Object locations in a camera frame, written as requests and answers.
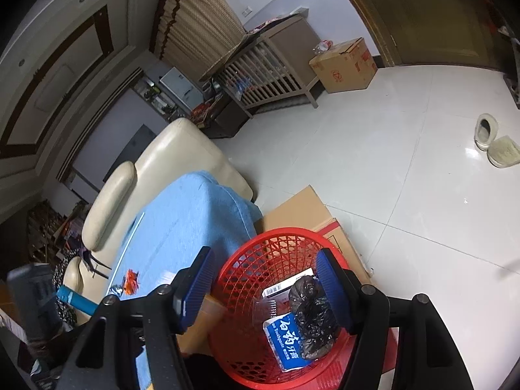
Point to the white barcode package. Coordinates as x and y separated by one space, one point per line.
285 284

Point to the teal thermos bottle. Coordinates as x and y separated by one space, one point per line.
75 300

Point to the flat cardboard under basket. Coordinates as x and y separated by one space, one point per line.
304 210

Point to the wooden door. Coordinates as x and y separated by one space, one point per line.
453 32

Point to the beige curtain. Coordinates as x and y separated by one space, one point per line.
194 36

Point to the cardboard box by door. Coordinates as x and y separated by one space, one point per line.
348 66

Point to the cream leather sofa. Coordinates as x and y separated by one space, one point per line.
180 149

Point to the clear plastic clamshell container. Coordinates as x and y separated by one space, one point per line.
267 308

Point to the white thin rod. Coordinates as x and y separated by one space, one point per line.
124 246

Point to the torn blue foil wrapper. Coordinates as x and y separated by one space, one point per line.
117 290

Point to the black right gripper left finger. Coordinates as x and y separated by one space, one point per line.
104 356

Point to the blue toothpaste box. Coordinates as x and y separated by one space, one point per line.
284 338

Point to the blue table cloth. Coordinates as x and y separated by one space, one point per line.
191 213

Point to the wooden baby crib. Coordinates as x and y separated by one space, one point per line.
269 65

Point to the black plastic bag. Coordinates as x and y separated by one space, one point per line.
313 315

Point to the red plastic trash basket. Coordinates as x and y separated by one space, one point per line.
284 300

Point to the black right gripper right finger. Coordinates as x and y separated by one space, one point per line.
427 357

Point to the white air conditioner unit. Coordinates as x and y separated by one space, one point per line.
182 89

